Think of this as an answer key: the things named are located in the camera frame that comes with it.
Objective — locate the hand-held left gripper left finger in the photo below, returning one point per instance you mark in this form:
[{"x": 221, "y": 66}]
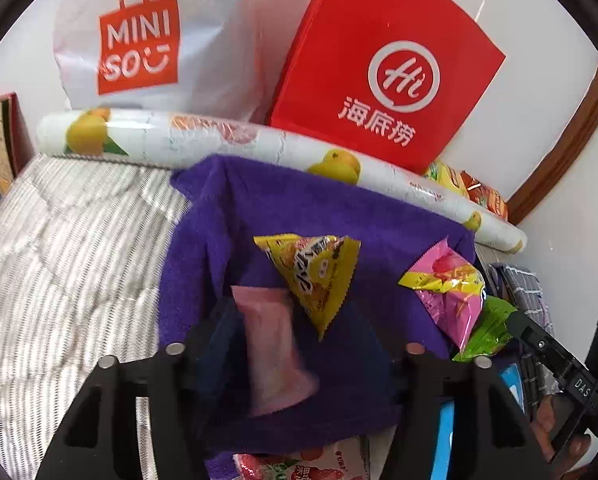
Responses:
[{"x": 214, "y": 345}]

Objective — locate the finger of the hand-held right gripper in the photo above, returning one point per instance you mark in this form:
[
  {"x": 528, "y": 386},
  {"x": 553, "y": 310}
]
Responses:
[{"x": 539, "y": 342}]

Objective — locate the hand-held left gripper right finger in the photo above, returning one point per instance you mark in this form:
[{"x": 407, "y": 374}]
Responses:
[{"x": 419, "y": 375}]

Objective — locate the green triangular snack packet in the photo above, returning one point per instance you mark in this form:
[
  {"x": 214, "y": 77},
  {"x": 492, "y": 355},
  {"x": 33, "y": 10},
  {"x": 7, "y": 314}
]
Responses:
[{"x": 489, "y": 330}]

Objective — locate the pale pink snack packet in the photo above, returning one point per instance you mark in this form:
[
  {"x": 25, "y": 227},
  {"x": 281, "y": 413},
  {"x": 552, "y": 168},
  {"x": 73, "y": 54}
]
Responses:
[{"x": 274, "y": 350}]

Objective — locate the pink triangular snack packet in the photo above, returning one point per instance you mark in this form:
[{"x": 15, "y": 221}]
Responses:
[{"x": 449, "y": 300}]

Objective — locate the yellow triangular snack packet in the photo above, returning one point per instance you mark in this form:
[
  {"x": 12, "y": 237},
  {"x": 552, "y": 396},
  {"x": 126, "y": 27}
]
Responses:
[{"x": 309, "y": 275}]

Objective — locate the purple towel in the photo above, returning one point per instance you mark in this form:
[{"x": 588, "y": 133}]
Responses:
[{"x": 229, "y": 220}]

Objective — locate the person's right hand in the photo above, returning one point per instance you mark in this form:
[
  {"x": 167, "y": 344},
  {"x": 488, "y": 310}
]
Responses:
[{"x": 546, "y": 420}]

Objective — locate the grey checked cloth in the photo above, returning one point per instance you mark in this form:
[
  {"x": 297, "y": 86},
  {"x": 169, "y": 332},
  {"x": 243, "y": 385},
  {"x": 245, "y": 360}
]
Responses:
[{"x": 526, "y": 300}]

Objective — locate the blue cardboard box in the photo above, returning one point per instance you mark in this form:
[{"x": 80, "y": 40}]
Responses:
[{"x": 446, "y": 440}]

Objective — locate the strawberry print snack packet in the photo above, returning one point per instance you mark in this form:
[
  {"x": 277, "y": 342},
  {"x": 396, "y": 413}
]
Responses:
[{"x": 304, "y": 467}]

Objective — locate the orange snack bag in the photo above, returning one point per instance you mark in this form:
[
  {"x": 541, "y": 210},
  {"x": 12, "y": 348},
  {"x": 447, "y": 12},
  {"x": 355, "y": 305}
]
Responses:
[{"x": 489, "y": 197}]

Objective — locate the yellow snack bag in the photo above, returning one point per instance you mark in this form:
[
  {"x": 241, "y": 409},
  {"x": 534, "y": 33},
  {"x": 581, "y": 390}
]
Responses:
[{"x": 446, "y": 177}]

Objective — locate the rolled fruit print mat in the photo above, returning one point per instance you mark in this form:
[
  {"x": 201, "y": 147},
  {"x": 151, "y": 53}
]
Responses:
[{"x": 204, "y": 135}]

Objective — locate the white plastic shopping bag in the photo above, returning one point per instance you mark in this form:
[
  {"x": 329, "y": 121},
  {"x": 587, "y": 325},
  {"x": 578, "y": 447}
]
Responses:
[{"x": 204, "y": 35}]

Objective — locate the red paper bag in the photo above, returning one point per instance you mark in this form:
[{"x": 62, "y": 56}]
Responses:
[{"x": 379, "y": 35}]

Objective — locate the brown wooden door frame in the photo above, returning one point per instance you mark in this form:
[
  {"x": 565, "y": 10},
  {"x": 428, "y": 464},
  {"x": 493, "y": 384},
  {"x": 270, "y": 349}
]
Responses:
[{"x": 564, "y": 150}]

